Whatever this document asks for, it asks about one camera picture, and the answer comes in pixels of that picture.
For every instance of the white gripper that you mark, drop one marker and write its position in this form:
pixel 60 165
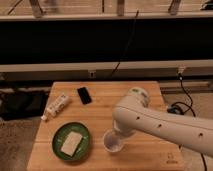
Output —
pixel 122 131

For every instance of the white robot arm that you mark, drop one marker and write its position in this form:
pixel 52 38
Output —
pixel 132 113

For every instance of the black smartphone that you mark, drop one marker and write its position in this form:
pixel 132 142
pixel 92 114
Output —
pixel 84 95

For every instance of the white sponge block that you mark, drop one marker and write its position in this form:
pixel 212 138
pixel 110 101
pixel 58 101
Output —
pixel 71 143

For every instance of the blue power adapter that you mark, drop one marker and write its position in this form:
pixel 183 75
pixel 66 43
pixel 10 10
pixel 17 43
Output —
pixel 174 110

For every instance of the green plate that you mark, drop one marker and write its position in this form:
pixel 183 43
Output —
pixel 61 135

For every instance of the white toothpaste tube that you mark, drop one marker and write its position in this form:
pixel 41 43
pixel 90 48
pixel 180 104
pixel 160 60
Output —
pixel 56 106

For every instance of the white wall outlet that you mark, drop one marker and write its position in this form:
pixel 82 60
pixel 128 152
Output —
pixel 92 73

